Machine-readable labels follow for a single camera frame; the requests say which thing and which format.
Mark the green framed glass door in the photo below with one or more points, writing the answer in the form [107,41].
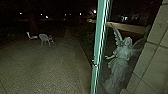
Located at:
[99,43]

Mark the white plastic patio chair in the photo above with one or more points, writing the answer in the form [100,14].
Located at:
[45,39]
[31,36]

